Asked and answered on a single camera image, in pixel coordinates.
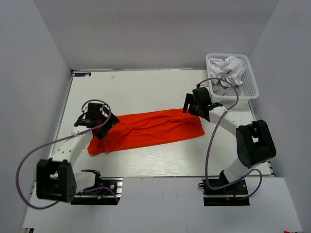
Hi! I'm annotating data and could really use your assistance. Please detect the orange t shirt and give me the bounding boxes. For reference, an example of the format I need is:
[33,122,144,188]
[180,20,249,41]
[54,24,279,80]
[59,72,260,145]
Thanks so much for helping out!
[87,109,205,156]

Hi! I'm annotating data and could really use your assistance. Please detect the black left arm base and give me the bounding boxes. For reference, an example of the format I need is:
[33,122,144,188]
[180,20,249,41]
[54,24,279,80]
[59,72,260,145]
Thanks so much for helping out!
[71,169,123,206]

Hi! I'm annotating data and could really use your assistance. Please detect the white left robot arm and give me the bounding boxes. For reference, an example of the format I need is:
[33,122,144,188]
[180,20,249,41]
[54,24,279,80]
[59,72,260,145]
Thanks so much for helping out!
[36,101,119,202]

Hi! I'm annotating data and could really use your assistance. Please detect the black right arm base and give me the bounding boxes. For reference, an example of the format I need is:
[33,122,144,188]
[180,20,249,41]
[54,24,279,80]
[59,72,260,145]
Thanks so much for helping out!
[198,180,250,207]

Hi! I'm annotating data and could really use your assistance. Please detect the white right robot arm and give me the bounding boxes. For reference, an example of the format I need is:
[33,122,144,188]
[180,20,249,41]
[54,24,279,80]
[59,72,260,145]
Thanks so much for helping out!
[183,87,276,194]

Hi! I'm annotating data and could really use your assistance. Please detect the grey t shirt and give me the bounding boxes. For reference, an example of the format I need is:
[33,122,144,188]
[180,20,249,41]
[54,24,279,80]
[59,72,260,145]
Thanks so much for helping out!
[212,82,241,96]

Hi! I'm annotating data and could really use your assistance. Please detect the white t shirt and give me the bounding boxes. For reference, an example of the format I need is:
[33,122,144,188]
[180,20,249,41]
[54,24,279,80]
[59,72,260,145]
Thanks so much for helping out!
[208,55,247,87]

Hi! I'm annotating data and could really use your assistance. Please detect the dark label sticker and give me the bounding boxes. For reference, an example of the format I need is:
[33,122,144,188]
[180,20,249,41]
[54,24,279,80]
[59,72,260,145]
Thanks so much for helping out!
[74,72,91,77]

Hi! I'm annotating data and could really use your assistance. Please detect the white plastic laundry basket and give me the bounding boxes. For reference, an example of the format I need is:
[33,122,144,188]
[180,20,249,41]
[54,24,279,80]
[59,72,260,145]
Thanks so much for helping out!
[206,53,259,102]

